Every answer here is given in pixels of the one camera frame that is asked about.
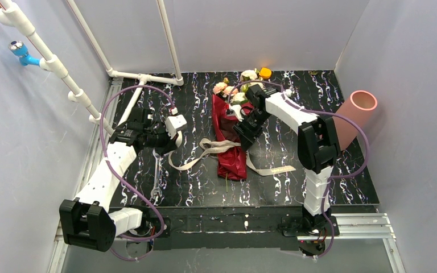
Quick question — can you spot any red flower bouquet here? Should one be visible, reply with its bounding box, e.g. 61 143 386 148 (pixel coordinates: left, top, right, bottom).
212 77 254 181

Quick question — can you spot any cream ribbon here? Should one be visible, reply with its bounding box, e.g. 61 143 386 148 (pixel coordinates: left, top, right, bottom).
168 138 296 176

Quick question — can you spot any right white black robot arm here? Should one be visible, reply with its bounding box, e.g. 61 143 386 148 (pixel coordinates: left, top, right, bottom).
228 84 340 241

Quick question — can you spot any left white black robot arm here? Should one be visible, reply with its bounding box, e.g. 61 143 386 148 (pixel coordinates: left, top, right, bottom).
59 106 187 252

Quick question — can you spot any pink cylindrical vase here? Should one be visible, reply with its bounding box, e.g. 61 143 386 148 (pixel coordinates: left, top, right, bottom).
333 90 378 151

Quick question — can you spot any small orange yellow cap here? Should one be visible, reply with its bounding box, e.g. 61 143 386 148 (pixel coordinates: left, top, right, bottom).
259 67 272 80

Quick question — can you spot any blue pipe fitting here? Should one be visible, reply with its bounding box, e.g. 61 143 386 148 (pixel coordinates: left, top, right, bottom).
8 40 40 66

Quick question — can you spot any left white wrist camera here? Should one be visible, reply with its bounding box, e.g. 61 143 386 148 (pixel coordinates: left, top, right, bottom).
165 107 187 139

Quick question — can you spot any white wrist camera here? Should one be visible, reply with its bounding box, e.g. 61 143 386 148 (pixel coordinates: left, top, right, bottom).
165 107 187 139
229 104 246 122

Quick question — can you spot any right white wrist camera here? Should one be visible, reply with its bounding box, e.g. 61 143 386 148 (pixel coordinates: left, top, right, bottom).
229 104 246 122

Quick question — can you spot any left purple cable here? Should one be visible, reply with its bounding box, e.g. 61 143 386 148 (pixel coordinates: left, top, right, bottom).
98 85 177 262

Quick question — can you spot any purple cable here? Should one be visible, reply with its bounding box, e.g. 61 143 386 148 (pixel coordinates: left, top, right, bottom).
98 85 177 262
226 80 372 260

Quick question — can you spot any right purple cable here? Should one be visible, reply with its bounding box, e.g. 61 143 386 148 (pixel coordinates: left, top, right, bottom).
226 80 372 260

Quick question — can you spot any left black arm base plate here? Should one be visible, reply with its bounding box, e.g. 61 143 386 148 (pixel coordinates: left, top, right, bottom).
117 217 171 238

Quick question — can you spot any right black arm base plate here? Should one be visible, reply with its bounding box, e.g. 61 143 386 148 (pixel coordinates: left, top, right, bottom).
278 215 340 237

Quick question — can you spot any aluminium rail frame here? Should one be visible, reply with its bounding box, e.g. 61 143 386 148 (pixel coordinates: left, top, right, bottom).
48 77 406 273

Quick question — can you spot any white pvc pipe frame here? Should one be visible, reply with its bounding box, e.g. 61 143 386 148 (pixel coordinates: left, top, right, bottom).
0 0 184 142

